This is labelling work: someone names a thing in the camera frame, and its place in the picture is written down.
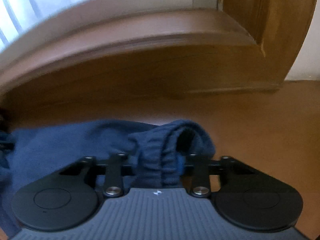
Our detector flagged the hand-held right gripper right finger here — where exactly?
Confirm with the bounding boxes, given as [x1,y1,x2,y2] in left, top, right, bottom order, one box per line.
[176,153,252,197]

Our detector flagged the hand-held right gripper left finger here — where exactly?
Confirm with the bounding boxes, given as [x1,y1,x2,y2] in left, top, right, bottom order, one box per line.
[59,152,135,197]

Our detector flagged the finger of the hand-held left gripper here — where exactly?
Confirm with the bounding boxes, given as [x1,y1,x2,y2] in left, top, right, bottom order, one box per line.
[0,140,14,152]
[0,108,11,132]

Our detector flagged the brown wooden window sill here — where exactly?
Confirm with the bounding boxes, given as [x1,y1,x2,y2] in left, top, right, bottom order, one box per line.
[0,7,258,85]

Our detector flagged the dark blue pants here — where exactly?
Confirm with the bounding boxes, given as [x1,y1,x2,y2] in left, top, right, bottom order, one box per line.
[0,119,217,240]

